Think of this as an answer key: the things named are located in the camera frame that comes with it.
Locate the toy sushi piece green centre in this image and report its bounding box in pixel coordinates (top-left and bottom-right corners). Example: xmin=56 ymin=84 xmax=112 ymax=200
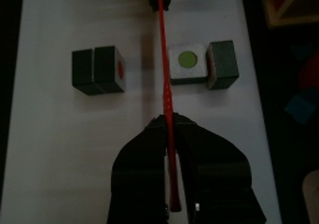
xmin=166 ymin=42 xmax=210 ymax=86

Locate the dark green toy sushi piece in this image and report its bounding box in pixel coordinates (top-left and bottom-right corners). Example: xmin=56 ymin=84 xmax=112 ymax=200
xmin=70 ymin=49 xmax=104 ymax=96
xmin=205 ymin=39 xmax=240 ymax=91

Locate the toy sushi piece red centre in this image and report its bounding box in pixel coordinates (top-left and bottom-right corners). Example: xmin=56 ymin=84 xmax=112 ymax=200
xmin=92 ymin=45 xmax=128 ymax=94

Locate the blue toy block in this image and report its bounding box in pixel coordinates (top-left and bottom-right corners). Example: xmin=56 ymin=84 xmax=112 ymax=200
xmin=283 ymin=87 xmax=319 ymax=125

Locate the wooden toy box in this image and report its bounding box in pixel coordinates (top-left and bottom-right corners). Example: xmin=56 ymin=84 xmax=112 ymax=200
xmin=257 ymin=0 xmax=319 ymax=29

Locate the beige rounded object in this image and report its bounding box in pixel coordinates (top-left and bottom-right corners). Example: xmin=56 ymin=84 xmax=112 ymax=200
xmin=301 ymin=169 xmax=319 ymax=224

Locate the white cutting board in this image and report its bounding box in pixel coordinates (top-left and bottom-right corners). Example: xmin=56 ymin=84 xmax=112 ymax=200
xmin=0 ymin=0 xmax=284 ymax=224

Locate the red toy knife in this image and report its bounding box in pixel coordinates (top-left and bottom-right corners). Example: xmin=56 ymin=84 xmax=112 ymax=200
xmin=154 ymin=0 xmax=182 ymax=213

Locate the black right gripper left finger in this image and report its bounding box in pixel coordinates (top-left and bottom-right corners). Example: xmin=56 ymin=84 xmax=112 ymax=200
xmin=105 ymin=114 xmax=172 ymax=224

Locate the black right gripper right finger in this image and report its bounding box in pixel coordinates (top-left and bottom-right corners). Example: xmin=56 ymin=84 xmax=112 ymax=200
xmin=172 ymin=111 xmax=268 ymax=224

